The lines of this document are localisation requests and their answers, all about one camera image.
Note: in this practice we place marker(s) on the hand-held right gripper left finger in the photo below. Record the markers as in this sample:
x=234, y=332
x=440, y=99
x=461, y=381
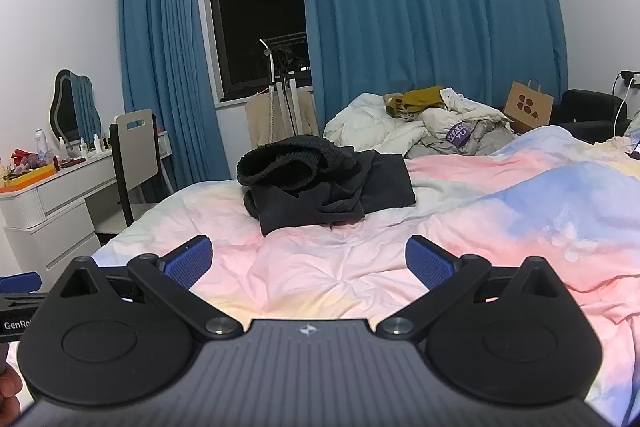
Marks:
x=192, y=259

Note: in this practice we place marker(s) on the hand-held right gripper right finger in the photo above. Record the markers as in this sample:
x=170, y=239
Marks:
x=427, y=264

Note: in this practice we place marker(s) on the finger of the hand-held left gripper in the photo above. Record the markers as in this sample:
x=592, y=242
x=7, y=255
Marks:
x=20, y=281

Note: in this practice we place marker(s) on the dark grey garment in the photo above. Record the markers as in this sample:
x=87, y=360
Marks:
x=380, y=187

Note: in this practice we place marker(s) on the person's left hand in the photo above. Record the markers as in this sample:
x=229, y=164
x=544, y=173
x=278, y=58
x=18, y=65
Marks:
x=9, y=387

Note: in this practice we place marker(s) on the white dresser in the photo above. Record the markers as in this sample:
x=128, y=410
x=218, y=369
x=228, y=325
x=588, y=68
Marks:
x=60, y=202

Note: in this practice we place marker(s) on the orange tray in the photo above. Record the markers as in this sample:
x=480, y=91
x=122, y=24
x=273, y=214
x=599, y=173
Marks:
x=30, y=179

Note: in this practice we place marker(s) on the pastel tie-dye duvet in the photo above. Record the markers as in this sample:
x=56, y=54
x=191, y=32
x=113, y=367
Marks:
x=325, y=267

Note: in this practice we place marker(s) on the black knit sweater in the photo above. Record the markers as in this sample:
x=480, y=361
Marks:
x=285, y=167

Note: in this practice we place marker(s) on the cream jacket purple patch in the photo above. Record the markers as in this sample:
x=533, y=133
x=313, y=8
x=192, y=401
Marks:
x=475, y=137

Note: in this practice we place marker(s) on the row of cosmetic bottles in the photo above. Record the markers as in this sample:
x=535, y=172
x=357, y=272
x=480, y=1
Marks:
x=41, y=142

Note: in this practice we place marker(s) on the mustard yellow cloth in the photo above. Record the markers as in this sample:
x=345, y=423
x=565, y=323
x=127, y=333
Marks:
x=422, y=97

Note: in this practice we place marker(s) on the brown paper bag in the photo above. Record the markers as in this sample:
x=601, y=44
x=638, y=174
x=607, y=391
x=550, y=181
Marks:
x=530, y=107

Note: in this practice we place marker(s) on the white metal stand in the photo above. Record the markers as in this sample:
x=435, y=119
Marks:
x=272, y=87

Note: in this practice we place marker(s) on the blue curtain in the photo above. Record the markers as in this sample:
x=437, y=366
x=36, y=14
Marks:
x=160, y=57
x=425, y=7

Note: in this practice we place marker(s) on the black armchair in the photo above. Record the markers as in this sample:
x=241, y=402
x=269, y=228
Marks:
x=590, y=112

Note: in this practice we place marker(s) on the dark window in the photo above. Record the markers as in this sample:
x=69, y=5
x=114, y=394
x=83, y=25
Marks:
x=255, y=7

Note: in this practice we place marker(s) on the teal garment hanging on wall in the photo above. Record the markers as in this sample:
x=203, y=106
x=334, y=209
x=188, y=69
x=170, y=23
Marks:
x=65, y=107

